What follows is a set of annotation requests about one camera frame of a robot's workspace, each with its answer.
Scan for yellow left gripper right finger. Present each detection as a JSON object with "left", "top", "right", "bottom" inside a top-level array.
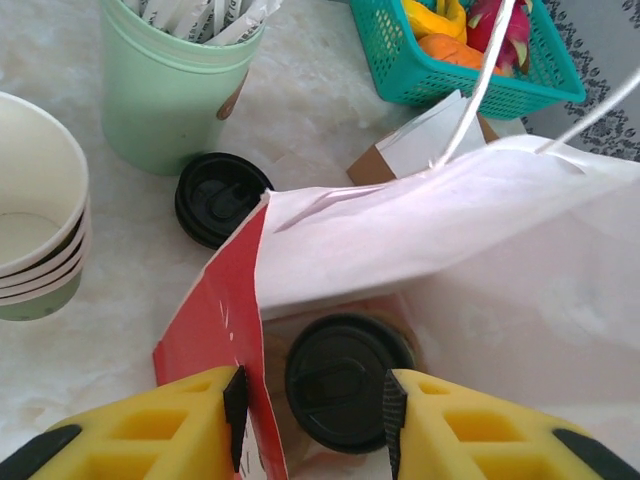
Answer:
[{"left": 381, "top": 368, "right": 640, "bottom": 480}]

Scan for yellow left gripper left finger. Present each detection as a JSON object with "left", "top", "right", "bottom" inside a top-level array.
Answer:
[{"left": 0, "top": 364, "right": 250, "bottom": 480}]

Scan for green coffee cup black lid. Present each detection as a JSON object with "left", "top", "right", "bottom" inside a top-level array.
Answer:
[{"left": 284, "top": 313, "right": 417, "bottom": 455}]

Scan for white paper bag red prints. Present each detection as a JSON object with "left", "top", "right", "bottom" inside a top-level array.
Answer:
[{"left": 152, "top": 0, "right": 640, "bottom": 480}]

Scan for white paper cup green outside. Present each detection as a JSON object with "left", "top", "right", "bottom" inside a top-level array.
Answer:
[
  {"left": 0, "top": 239, "right": 94, "bottom": 322},
  {"left": 0, "top": 224, "right": 94, "bottom": 306},
  {"left": 0, "top": 209, "right": 93, "bottom": 294},
  {"left": 0, "top": 91, "right": 91, "bottom": 279}
]

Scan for black plastic cup lid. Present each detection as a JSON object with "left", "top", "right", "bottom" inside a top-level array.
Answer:
[
  {"left": 173, "top": 152, "right": 275, "bottom": 236},
  {"left": 174, "top": 199, "right": 241, "bottom": 251}
]

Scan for white flat paper bag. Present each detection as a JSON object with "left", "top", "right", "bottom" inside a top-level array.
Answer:
[{"left": 374, "top": 88, "right": 490, "bottom": 181}]

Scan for mint green holder cup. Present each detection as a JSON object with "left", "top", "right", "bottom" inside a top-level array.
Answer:
[{"left": 99, "top": 0, "right": 266, "bottom": 177}]

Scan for teal plastic mesh basket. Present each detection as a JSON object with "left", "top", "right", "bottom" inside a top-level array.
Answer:
[{"left": 348, "top": 0, "right": 587, "bottom": 121}]

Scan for pink dragon fruit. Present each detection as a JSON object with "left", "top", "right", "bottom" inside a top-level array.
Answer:
[{"left": 467, "top": 0, "right": 535, "bottom": 76}]

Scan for yellow banana bunch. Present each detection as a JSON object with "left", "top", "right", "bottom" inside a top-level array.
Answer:
[{"left": 402, "top": 0, "right": 469, "bottom": 45}]

